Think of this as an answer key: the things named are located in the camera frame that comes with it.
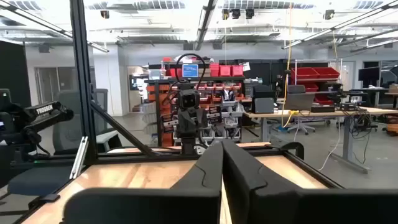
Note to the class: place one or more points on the wooden top desk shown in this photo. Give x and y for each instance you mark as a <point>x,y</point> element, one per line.
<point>311,113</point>

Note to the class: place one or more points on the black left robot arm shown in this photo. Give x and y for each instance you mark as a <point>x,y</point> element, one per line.
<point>189,145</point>

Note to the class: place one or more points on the red plastic storage bin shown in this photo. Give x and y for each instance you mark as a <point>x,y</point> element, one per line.
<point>237,70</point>
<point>225,71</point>
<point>214,71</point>

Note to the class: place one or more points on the black printer box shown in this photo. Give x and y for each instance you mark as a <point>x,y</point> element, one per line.
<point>262,104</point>

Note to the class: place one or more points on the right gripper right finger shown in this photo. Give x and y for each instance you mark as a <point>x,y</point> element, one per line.
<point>280,205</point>

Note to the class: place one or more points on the grey office chair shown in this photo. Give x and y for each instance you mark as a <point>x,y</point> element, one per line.
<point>66,130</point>

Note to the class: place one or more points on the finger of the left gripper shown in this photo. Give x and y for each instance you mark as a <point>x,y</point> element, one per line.
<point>186,123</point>
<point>194,123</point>

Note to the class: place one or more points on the blue sign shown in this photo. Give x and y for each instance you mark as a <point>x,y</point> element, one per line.
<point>190,71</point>

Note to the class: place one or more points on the black partition panel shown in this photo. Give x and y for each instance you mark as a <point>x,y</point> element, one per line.
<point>14,71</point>

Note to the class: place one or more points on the large red storage bin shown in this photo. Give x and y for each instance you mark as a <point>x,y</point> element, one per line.
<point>328,73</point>
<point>303,73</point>

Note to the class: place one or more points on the blue seat cushion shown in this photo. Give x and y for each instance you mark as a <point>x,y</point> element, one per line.
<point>37,182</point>

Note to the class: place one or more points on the black aluminium table frame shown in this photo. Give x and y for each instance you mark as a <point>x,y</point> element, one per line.
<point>81,93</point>

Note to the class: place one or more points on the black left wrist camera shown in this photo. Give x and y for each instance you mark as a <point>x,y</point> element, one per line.
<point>188,99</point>

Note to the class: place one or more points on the metal shelving rack with bins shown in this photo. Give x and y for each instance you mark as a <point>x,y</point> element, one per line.
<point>158,109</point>

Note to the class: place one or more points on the black monitor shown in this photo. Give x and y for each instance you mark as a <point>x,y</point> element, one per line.
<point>369,77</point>

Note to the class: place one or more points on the silver aluminium extrusion piece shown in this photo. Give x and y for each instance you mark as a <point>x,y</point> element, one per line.
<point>79,158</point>

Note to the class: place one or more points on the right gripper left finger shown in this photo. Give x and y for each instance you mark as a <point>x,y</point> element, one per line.
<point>186,202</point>

